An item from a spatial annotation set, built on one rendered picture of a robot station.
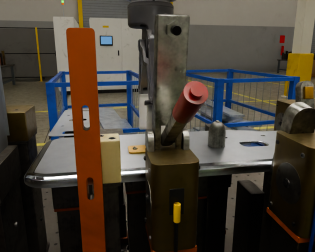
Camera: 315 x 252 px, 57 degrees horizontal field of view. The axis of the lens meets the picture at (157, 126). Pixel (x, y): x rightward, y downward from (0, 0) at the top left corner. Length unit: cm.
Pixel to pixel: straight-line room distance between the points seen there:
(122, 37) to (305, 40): 460
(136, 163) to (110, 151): 10
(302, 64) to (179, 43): 762
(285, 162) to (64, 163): 33
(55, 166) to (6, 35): 1206
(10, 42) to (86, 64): 1214
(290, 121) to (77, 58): 28
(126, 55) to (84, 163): 802
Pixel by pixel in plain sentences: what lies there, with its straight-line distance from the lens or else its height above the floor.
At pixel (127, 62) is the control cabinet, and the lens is 837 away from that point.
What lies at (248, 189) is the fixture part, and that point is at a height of 92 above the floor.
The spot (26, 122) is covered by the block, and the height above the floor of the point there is 104.
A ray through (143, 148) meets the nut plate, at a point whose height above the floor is 100.
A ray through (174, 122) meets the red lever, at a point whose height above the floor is 110.
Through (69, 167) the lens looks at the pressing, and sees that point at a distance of 48.
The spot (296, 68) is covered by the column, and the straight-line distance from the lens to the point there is 792.
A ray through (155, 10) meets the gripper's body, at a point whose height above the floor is 123.
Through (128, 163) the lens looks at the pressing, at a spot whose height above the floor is 100.
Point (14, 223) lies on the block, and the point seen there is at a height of 87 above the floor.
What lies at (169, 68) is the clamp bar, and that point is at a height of 116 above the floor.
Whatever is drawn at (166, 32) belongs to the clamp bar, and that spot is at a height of 120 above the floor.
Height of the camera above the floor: 118
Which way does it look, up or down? 15 degrees down
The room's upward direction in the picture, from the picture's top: straight up
